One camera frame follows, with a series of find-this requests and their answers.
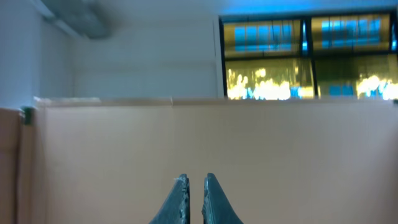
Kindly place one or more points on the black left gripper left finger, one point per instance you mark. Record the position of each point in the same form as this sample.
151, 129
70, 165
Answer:
176, 207

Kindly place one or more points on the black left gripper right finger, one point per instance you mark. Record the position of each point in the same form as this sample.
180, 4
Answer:
216, 206

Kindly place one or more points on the beige partition panel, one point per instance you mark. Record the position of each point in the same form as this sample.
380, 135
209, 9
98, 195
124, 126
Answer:
90, 160

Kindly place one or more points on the window with black frame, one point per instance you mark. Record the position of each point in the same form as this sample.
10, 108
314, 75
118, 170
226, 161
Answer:
322, 55

